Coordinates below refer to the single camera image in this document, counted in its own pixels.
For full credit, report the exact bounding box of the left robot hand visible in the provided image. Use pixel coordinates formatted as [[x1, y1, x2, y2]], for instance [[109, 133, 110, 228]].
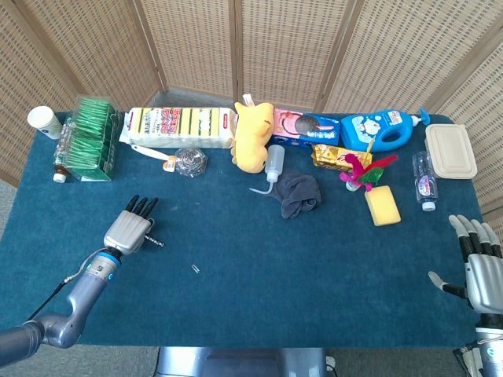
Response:
[[103, 194, 160, 256]]

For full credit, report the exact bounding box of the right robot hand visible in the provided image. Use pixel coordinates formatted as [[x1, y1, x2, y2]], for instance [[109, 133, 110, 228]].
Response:
[[428, 214, 503, 315]]

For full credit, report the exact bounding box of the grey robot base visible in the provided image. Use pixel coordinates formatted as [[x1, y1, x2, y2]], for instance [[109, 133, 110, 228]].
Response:
[[155, 346, 337, 377]]

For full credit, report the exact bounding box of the clear box of green packets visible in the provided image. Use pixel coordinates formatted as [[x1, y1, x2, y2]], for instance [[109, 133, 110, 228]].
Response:
[[64, 94, 122, 183]]

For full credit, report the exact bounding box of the brown drink bottle white cap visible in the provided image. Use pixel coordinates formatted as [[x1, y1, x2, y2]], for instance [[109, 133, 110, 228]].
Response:
[[52, 116, 75, 184]]

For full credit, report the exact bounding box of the clear water bottle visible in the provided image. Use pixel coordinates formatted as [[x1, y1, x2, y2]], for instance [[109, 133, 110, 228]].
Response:
[[412, 151, 439, 213]]

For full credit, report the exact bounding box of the pack of yellow sponges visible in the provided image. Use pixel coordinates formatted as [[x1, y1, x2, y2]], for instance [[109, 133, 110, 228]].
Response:
[[118, 106, 239, 150]]

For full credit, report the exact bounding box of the yellow sponge block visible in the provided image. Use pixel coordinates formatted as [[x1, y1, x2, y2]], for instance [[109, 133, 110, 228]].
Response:
[[364, 185, 402, 227]]

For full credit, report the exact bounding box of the blue table mat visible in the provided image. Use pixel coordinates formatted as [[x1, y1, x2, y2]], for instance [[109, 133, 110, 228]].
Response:
[[0, 111, 488, 349]]

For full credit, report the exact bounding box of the beige lidded food container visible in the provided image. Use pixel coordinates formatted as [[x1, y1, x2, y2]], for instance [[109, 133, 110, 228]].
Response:
[[424, 123, 479, 181]]

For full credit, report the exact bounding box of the white paper cup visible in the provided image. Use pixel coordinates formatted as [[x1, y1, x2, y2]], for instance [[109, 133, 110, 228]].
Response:
[[27, 105, 64, 141]]

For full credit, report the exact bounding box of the yellow plush toy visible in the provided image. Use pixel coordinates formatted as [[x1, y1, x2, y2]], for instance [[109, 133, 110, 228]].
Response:
[[230, 93, 275, 174]]

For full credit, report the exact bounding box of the feather shuttlecock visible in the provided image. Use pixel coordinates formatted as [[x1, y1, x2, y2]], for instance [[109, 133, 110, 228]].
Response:
[[339, 137, 399, 193]]

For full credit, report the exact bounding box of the clear squeeze wash bottle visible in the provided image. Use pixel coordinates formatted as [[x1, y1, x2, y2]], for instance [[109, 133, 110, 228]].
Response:
[[248, 144, 285, 196]]

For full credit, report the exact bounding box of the dark grey cloth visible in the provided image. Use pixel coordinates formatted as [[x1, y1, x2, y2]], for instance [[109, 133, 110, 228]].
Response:
[[271, 170, 323, 220]]

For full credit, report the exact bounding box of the blue detergent bottle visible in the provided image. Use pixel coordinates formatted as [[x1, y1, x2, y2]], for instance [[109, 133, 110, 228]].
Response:
[[340, 108, 432, 154]]

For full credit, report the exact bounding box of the gold snack packet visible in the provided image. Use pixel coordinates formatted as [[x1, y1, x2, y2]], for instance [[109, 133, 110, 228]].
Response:
[[310, 143, 373, 173]]

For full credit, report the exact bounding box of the pink blue cookie box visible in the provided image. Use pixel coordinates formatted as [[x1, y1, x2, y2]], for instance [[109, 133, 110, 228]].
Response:
[[270, 108, 342, 149]]

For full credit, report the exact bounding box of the woven bamboo folding screen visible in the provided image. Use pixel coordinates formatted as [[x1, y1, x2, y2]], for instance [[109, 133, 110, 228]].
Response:
[[0, 0, 503, 229]]

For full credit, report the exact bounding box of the steel wool scrubber with handle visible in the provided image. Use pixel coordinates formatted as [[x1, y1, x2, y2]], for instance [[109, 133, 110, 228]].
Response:
[[130, 143, 209, 178]]

